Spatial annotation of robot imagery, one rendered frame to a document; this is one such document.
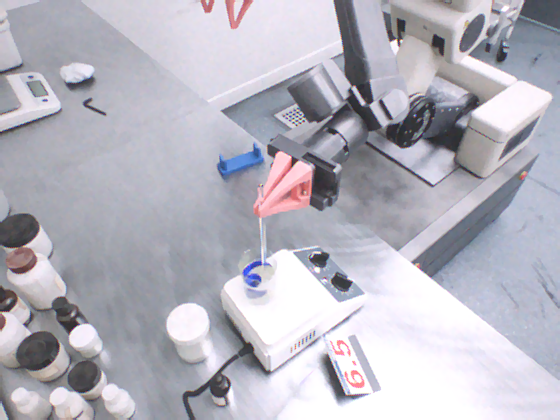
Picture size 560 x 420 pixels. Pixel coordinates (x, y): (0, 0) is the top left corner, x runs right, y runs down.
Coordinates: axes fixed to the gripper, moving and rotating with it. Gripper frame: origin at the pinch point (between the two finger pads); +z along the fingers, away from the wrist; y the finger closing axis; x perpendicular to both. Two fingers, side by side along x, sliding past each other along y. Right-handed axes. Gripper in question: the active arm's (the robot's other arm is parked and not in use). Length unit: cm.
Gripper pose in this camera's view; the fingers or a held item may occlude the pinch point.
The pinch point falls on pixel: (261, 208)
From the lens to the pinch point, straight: 52.2
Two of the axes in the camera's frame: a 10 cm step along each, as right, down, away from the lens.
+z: -6.3, 5.8, -5.1
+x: 0.0, 6.6, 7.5
